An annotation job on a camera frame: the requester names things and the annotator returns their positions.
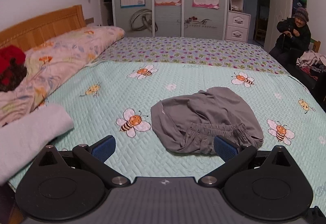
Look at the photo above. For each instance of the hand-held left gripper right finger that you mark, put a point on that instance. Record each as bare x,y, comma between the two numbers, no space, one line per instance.
224,148

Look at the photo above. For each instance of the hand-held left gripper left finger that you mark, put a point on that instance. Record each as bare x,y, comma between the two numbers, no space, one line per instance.
104,147

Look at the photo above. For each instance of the grey pants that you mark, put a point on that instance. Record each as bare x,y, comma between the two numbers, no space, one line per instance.
203,109

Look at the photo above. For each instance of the pile of clothes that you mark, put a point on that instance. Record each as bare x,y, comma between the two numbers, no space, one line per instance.
310,60

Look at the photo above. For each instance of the light grey folded blanket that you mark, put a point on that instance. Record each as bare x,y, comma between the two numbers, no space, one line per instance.
25,135

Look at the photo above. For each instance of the floral pillow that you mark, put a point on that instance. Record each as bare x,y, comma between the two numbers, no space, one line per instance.
63,51

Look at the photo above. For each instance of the mint quilted bedspread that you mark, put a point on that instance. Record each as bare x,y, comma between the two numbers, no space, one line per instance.
178,51

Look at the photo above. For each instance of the white drawer unit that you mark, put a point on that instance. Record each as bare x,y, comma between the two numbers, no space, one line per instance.
238,27

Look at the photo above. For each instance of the red and dark clothing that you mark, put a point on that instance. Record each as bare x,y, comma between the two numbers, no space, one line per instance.
10,63

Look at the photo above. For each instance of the yellow wooden chair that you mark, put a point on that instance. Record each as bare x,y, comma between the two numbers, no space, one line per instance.
315,44

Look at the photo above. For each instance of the wooden headboard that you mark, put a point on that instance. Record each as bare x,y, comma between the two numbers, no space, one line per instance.
38,25

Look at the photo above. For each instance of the sliding door wardrobe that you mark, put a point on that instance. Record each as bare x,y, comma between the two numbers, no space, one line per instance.
168,20

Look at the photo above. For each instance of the white door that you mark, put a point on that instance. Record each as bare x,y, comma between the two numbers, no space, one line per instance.
280,10

